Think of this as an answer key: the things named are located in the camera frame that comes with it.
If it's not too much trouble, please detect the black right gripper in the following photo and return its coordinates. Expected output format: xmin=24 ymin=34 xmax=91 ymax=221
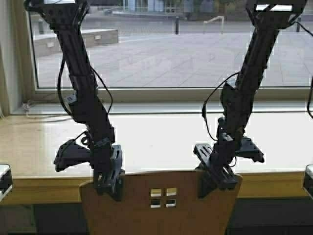
xmin=193 ymin=137 xmax=239 ymax=199

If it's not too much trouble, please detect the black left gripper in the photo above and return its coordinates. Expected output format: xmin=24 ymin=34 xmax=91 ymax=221
xmin=90 ymin=138 xmax=125 ymax=202

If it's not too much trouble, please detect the wooden chair with cutouts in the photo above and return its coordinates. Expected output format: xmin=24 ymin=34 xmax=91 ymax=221
xmin=79 ymin=170 xmax=242 ymax=235

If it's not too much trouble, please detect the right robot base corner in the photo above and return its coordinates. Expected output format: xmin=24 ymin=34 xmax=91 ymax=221
xmin=303 ymin=164 xmax=313 ymax=198

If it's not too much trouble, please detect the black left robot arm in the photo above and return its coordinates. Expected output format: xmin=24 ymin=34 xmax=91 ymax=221
xmin=23 ymin=0 xmax=125 ymax=201

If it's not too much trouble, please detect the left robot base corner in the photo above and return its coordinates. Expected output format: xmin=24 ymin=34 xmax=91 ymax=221
xmin=0 ymin=164 xmax=13 ymax=201

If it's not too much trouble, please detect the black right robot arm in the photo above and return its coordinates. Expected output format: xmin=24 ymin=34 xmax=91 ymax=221
xmin=194 ymin=0 xmax=307 ymax=199

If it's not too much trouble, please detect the long wooden counter table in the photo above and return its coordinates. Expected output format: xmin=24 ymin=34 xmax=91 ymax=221
xmin=0 ymin=112 xmax=313 ymax=205

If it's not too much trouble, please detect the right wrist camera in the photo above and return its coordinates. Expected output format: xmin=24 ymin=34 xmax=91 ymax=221
xmin=235 ymin=137 xmax=265 ymax=163

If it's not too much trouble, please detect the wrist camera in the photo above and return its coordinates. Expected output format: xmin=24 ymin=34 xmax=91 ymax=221
xmin=53 ymin=139 xmax=90 ymax=172
xmin=235 ymin=137 xmax=265 ymax=163

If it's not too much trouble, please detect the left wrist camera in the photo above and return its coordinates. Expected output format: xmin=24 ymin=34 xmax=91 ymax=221
xmin=53 ymin=139 xmax=90 ymax=172

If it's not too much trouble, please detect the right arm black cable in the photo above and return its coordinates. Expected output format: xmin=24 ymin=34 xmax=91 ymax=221
xmin=202 ymin=71 xmax=242 ymax=142

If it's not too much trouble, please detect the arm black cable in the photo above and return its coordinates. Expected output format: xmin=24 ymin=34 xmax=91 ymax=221
xmin=202 ymin=71 xmax=242 ymax=142
xmin=56 ymin=56 xmax=113 ymax=117

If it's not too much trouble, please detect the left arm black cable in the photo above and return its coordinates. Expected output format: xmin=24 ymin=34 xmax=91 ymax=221
xmin=56 ymin=56 xmax=113 ymax=117

